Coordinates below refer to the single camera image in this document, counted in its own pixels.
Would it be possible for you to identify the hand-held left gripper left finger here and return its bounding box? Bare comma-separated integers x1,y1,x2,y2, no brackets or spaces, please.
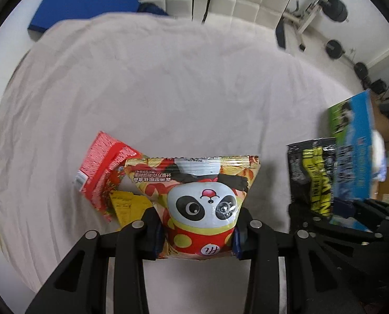
25,207,165,314

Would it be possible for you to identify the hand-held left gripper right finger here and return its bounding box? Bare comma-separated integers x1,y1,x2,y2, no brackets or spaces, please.
232,207,367,314

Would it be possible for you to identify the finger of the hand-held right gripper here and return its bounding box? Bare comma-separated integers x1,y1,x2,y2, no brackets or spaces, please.
309,216,383,246
332,198,389,233

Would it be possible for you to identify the black and yellow snack packet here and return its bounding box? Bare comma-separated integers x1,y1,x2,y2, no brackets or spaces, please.
286,137,338,220

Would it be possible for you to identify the panda print snack bag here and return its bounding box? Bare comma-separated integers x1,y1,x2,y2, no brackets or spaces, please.
124,155,261,261

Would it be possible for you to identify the blue and green snack packet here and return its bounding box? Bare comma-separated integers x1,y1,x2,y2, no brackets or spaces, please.
327,89,387,201

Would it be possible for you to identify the red snack packet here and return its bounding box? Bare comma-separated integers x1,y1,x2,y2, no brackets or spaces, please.
73,131,144,223

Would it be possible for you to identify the black weight plate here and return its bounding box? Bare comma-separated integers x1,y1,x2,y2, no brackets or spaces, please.
353,61,370,80
325,0,349,23
325,39,346,60

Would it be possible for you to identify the pale grey bed blanket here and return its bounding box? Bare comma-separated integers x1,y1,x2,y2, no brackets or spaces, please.
0,11,373,295

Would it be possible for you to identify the dumbbell weight rack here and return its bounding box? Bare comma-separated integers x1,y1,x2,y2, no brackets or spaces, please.
275,0,343,52

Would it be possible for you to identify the dark blue cloth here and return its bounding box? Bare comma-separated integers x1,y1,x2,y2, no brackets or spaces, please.
137,3,169,16

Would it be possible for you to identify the blue foam mat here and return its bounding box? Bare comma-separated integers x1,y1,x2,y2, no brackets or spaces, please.
27,0,140,34

